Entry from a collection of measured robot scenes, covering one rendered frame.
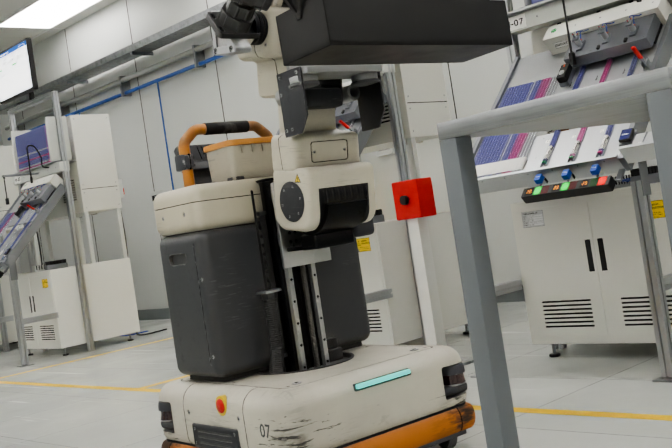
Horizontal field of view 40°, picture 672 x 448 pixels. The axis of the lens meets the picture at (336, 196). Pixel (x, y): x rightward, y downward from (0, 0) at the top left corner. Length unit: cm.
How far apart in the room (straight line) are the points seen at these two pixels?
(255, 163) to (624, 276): 151
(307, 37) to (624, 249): 184
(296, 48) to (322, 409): 85
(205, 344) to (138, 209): 649
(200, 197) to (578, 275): 167
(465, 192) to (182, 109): 676
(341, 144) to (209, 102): 553
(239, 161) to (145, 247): 637
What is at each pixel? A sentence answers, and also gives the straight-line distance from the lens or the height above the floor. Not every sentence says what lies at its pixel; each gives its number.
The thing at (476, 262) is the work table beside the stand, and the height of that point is 55.
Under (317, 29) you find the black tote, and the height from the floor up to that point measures 106.
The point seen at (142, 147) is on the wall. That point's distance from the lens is 884.
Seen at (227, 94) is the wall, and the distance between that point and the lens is 774.
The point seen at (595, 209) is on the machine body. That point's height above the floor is 56.
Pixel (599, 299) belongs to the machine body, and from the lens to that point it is 361.
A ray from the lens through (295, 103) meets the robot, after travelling 231.
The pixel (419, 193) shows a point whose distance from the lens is 382.
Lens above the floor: 66
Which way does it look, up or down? 1 degrees up
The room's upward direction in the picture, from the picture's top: 9 degrees counter-clockwise
